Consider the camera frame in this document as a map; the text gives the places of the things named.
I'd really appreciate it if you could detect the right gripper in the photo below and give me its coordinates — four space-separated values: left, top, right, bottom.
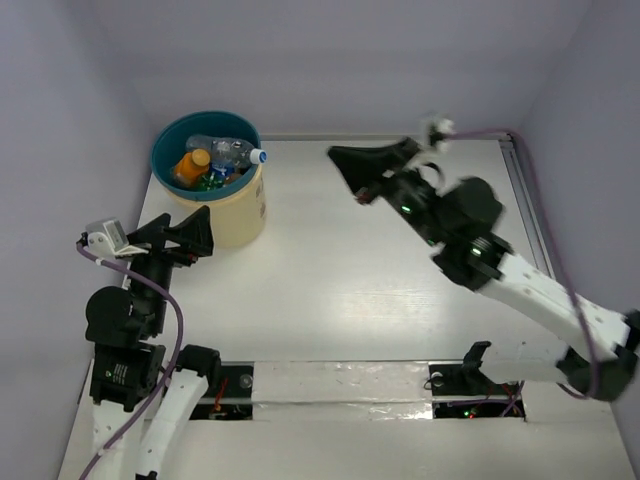
329 135 451 247

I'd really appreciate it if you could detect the green plastic soda bottle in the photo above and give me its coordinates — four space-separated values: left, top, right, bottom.
195 174 226 192

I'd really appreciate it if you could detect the small orange juice bottle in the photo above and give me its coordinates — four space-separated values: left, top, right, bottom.
172 149 211 188

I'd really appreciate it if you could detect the clear crushed plastic bottle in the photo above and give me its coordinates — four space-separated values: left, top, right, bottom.
210 140 253 178

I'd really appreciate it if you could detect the clear bottle white cap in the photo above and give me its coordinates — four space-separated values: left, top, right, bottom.
185 135 267 169

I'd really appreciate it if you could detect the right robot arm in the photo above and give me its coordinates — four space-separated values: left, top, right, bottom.
327 138 639 403

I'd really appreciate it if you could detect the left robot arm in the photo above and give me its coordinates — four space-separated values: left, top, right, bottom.
76 206 221 479

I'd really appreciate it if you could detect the teal and cream bin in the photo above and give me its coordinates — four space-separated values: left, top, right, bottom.
151 111 266 248

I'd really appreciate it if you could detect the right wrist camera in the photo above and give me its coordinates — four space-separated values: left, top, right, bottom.
420 114 455 157

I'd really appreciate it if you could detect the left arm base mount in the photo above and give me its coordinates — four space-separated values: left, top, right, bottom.
190 363 254 421

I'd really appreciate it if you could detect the aluminium rail right edge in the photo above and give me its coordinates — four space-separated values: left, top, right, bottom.
499 134 555 278

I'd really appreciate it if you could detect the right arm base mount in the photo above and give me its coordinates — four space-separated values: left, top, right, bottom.
423 363 526 420

